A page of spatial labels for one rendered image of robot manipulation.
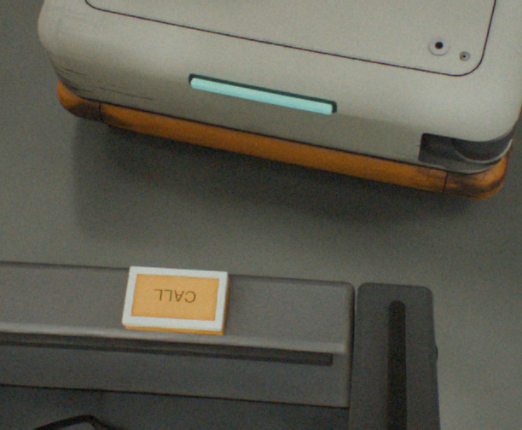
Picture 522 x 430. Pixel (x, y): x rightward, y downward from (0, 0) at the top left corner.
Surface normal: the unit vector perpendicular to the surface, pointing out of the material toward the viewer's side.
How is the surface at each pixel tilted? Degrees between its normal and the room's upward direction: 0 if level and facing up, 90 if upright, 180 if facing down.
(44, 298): 0
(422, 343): 43
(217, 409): 0
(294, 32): 0
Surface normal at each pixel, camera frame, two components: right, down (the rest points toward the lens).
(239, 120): -0.25, 0.90
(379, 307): 0.01, -0.90
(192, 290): -0.07, -0.37
